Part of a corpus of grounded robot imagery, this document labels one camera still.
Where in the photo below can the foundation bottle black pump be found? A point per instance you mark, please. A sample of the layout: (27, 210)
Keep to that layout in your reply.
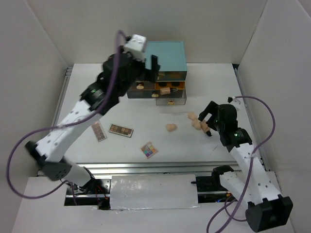
(168, 91)

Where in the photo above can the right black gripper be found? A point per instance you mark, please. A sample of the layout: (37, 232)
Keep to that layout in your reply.
(212, 108)

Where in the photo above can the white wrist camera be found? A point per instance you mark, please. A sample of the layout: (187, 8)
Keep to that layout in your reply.
(230, 99)
(136, 46)

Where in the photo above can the brown eyeshadow palette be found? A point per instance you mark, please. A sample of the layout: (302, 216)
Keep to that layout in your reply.
(120, 130)

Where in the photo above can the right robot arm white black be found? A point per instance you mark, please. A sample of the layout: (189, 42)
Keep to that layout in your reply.
(265, 207)

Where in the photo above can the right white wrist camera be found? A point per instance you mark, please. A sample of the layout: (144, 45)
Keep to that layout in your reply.
(230, 99)

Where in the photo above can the beige makeup sponge upper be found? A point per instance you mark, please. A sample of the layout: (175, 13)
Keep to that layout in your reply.
(192, 116)

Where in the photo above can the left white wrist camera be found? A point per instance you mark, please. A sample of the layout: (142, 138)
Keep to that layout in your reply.
(136, 46)

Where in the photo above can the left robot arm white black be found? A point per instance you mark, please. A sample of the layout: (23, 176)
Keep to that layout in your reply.
(94, 102)

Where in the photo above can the colourful square eyeshadow palette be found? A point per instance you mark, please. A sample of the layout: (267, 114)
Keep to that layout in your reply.
(148, 150)

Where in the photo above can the beige makeup sponge lower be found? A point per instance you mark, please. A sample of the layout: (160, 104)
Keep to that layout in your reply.
(196, 124)

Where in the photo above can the aluminium rail frame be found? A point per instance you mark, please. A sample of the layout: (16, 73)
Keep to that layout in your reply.
(183, 150)

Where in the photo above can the beige makeup sponge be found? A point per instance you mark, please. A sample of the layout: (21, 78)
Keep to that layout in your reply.
(192, 116)
(196, 124)
(171, 127)

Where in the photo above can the beige makeup sponge centre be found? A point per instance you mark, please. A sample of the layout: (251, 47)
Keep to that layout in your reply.
(171, 127)

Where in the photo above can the pink eyeshadow palette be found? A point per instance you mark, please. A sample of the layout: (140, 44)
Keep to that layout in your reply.
(98, 131)

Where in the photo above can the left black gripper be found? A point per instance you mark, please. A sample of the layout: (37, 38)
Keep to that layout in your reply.
(146, 73)

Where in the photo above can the white tape sheet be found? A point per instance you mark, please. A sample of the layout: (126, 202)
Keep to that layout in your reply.
(144, 192)

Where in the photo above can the teal drawer organizer box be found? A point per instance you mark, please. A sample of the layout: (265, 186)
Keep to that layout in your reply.
(172, 73)

